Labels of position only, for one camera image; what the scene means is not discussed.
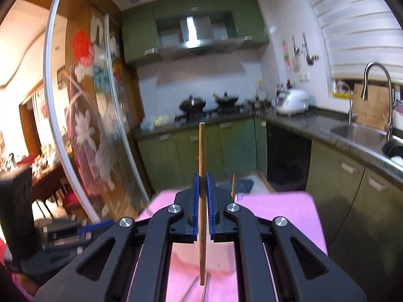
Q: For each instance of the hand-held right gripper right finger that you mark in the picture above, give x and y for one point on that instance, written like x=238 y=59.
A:
x=210 y=198

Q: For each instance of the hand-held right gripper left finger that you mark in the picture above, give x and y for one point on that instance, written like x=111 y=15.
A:
x=196 y=195

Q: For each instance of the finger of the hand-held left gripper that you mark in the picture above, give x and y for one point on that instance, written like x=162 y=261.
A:
x=63 y=243
x=94 y=227

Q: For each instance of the wooden chopstick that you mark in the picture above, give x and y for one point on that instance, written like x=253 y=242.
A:
x=233 y=185
x=201 y=151

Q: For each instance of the dark floor mat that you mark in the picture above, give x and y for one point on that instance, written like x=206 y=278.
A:
x=244 y=186

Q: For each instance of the green base cabinets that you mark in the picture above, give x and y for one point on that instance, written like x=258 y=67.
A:
x=176 y=154

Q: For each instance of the pink floral tablecloth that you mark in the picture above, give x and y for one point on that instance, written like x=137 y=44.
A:
x=283 y=214

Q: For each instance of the gas stove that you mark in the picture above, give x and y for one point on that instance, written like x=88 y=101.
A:
x=207 y=113

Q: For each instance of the yellow rag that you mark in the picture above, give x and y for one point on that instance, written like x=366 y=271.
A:
x=162 y=119

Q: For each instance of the black built-in appliance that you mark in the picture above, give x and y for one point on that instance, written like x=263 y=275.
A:
x=286 y=157

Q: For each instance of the black wok with lid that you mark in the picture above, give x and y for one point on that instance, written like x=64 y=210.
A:
x=192 y=103

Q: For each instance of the printed glass sliding door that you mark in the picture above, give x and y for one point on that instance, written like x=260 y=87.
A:
x=91 y=116

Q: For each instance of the clear oil bottle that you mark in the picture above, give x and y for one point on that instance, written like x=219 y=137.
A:
x=260 y=92

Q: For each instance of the dark kitchen countertop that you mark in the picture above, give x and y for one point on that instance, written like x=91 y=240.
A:
x=299 y=121

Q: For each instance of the white rice cooker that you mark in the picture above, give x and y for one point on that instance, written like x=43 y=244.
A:
x=292 y=100

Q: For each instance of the dark sauce bottles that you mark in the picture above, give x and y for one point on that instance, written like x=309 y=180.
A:
x=283 y=87

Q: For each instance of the steel sink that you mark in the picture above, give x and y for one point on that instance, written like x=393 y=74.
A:
x=359 y=132

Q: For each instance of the steel range hood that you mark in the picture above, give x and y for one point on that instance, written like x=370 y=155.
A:
x=193 y=31

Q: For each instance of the small steel faucet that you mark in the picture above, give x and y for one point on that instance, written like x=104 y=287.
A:
x=351 y=107

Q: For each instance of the wooden cutting board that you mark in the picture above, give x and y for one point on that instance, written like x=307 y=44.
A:
x=373 y=110

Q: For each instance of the black bowl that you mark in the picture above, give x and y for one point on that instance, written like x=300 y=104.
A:
x=393 y=149

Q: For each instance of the tall steel faucet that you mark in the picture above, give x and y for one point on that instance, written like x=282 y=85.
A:
x=390 y=100

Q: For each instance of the white window blind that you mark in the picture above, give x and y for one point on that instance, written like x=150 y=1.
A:
x=355 y=22

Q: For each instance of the white wall switch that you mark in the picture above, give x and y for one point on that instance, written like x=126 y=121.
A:
x=303 y=76

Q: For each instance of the green wall cabinet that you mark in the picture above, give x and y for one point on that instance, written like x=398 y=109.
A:
x=140 y=34

